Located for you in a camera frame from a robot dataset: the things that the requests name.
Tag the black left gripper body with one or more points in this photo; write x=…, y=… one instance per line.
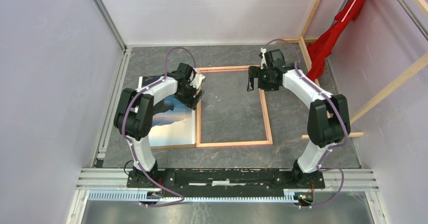
x=186, y=97

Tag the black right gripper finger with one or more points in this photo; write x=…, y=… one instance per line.
x=250, y=84
x=256, y=82

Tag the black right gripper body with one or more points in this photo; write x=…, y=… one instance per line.
x=266, y=83

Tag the pink wooden picture frame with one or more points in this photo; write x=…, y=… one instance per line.
x=266, y=120

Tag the ocean landscape photo print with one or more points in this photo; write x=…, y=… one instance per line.
x=172, y=119

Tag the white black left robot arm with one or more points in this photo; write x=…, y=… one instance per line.
x=137, y=107

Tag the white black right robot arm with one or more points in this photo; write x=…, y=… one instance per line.
x=328, y=118

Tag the brown backing board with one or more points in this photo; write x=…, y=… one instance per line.
x=174, y=145

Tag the red cloth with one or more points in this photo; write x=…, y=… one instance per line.
x=323, y=46

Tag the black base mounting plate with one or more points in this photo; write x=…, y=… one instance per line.
x=193, y=183

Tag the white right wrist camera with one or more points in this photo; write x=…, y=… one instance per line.
x=263, y=64

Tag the aluminium side rail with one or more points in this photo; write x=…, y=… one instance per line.
x=106, y=128

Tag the aluminium front rail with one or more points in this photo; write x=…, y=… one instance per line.
x=362, y=180

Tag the white slotted cable duct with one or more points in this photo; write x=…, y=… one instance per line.
x=157, y=197

